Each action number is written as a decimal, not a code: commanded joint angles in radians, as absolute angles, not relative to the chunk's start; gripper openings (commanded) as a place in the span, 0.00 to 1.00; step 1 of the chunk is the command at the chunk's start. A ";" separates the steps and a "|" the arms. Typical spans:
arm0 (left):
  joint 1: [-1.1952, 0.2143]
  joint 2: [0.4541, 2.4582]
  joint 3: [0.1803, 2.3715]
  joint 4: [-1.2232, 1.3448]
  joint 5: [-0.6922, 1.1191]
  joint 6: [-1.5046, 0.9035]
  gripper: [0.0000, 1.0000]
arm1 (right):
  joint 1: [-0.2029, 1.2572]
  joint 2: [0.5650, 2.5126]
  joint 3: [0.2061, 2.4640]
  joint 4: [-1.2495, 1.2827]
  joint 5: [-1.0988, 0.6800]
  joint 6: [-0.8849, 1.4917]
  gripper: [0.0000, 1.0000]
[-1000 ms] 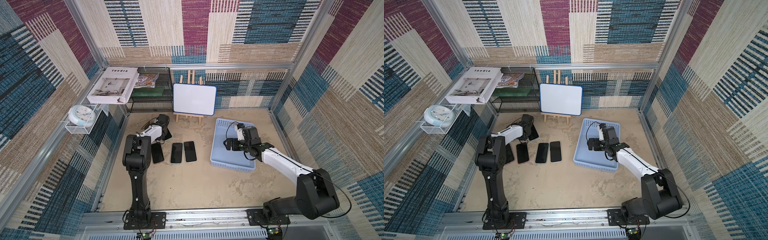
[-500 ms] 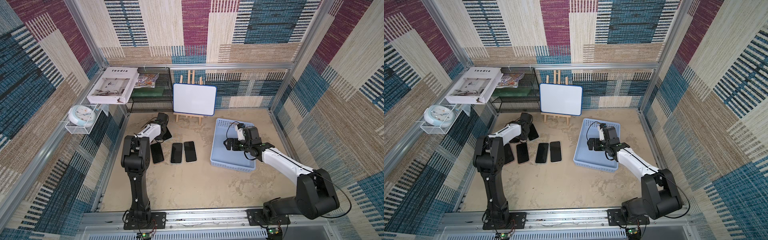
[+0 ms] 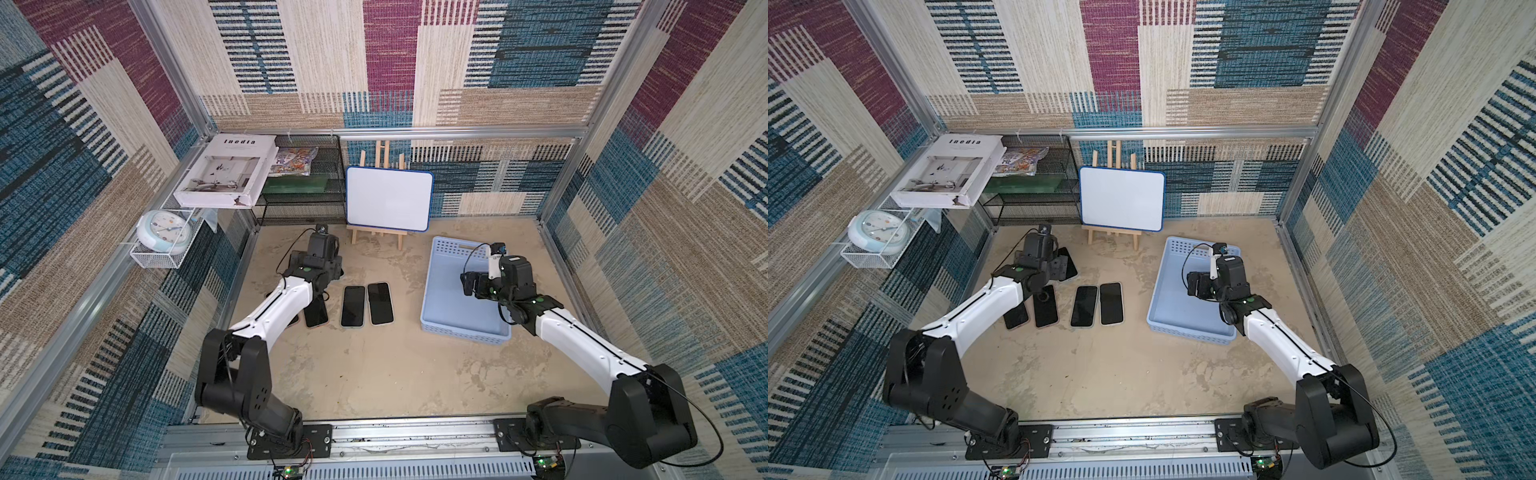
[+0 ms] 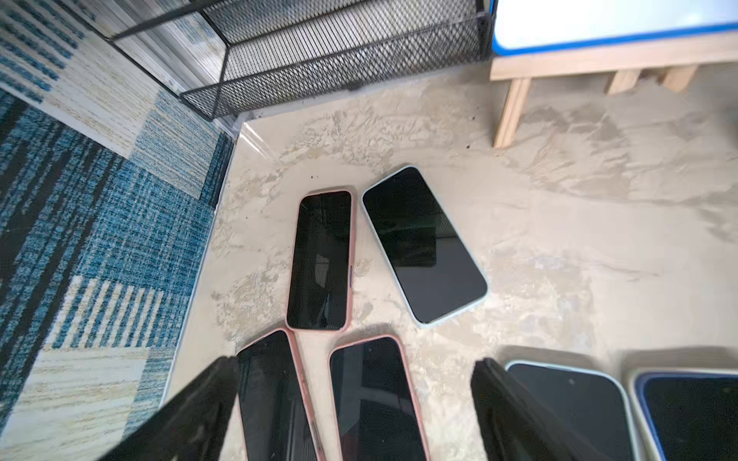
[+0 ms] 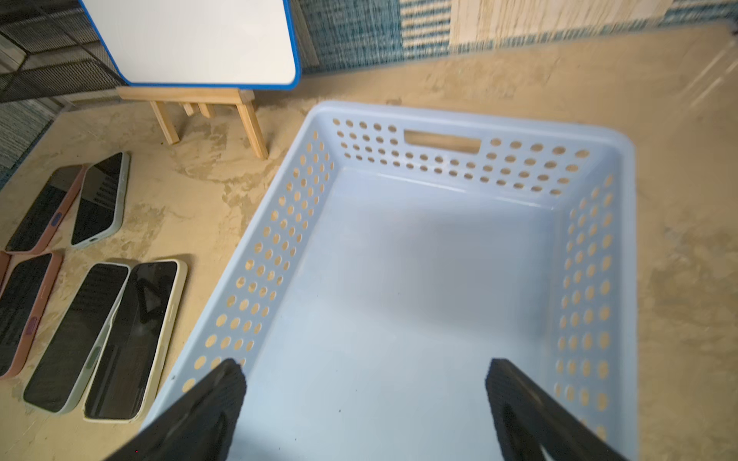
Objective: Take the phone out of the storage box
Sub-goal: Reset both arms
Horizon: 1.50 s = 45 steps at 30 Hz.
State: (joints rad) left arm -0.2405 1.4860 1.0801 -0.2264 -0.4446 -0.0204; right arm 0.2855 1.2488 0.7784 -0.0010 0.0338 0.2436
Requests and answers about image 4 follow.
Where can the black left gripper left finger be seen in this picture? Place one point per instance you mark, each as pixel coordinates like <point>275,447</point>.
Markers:
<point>193,425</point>

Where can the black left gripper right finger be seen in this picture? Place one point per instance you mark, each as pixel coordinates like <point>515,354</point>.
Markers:
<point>514,426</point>

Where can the phone pink case purple button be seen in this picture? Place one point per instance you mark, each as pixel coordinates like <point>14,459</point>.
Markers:
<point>377,414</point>

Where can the black phone without case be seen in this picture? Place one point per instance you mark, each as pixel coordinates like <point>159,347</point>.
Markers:
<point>435,272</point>

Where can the face-down phone salmon case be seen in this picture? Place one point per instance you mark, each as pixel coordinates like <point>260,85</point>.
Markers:
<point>320,291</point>

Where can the wooden tabletop easel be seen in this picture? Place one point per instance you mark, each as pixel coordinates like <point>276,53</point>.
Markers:
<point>679,57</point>

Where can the black wire mesh shelf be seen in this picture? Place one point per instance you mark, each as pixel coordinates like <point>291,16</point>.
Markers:
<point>225,58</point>

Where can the small whiteboard blue frame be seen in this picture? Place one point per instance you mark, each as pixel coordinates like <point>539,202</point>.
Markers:
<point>526,27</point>

